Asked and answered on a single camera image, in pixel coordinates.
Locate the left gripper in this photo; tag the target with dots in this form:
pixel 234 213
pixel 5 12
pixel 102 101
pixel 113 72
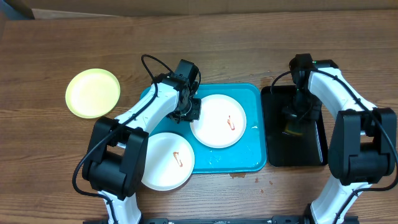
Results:
pixel 195 114

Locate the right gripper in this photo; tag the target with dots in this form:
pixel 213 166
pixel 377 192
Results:
pixel 295 115

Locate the green yellow sponge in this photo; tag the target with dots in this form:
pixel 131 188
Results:
pixel 293 128

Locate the white plate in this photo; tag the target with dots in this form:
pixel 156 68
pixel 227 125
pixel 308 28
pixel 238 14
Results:
pixel 169 162
pixel 222 121

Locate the yellow-green plate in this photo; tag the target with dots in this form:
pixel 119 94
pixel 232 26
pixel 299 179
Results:
pixel 92 93

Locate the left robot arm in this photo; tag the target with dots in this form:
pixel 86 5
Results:
pixel 113 166

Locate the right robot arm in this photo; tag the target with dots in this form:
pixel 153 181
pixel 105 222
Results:
pixel 363 144

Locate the black plastic tray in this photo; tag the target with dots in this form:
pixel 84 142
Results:
pixel 309 149

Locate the teal plastic tray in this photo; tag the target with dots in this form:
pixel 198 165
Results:
pixel 249 154

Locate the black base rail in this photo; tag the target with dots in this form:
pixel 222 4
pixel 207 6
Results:
pixel 283 219

